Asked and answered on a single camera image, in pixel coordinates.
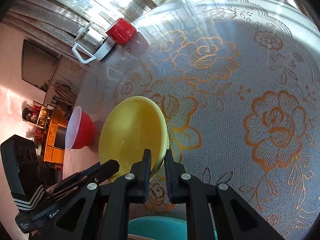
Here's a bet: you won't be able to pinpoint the red plastic bowl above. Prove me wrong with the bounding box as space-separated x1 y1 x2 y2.
65 106 95 151

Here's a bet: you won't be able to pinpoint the yellow plastic bowl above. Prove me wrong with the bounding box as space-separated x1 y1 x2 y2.
99 96 169 182

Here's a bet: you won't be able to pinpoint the teal round plate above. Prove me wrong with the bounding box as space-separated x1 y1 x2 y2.
127 216 218 240

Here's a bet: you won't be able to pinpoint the orange wooden cabinet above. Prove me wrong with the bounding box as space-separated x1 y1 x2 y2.
44 111 68 166

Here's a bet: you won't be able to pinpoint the wooden folding chair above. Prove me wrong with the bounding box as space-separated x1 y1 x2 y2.
54 84 77 105

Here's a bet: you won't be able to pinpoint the lace floral table mat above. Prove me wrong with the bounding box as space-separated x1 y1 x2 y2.
113 0 319 239

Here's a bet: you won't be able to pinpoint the glass electric kettle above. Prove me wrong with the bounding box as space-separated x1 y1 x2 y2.
72 22 115 64

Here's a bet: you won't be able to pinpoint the red ceramic mug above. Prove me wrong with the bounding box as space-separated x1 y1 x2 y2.
106 18 137 46

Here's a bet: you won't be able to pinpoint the beige window curtains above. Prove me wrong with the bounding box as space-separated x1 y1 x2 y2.
1 0 143 58

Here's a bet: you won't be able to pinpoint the wall television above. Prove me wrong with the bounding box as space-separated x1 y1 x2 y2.
21 40 59 93

